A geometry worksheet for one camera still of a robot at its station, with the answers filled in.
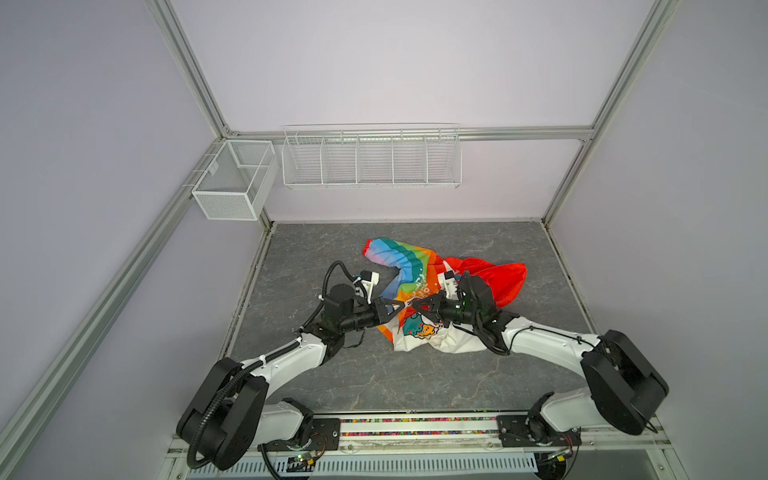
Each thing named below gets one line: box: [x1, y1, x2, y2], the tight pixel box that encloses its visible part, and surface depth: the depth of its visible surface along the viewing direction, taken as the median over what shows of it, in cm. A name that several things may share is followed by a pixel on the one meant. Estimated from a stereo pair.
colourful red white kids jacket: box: [362, 238, 527, 353], surface depth 88 cm
